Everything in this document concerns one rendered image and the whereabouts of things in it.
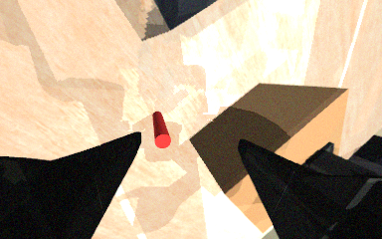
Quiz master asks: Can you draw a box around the dark red peg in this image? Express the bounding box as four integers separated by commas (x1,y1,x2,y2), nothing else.
152,112,171,148

